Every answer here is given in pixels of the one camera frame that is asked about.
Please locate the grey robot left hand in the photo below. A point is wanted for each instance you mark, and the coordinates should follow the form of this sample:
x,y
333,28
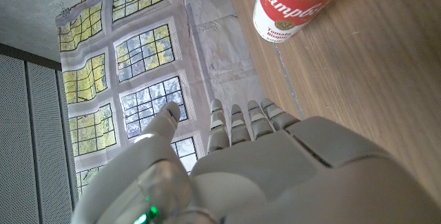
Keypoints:
x,y
275,182

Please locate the red white soup can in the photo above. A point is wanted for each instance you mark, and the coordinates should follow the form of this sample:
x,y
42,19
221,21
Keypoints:
x,y
289,7

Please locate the printed window backdrop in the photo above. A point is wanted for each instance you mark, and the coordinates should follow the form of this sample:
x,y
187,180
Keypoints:
x,y
144,51

